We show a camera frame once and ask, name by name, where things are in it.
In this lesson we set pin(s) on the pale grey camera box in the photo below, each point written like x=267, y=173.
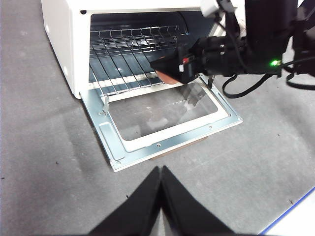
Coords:
x=208, y=8

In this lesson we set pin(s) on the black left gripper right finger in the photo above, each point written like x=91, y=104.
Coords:
x=187, y=211

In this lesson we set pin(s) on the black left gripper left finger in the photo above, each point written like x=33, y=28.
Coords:
x=137, y=211

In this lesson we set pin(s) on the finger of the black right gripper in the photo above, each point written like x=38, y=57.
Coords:
x=167, y=65

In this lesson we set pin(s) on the cream Toshiba toaster oven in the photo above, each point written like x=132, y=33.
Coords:
x=64, y=37

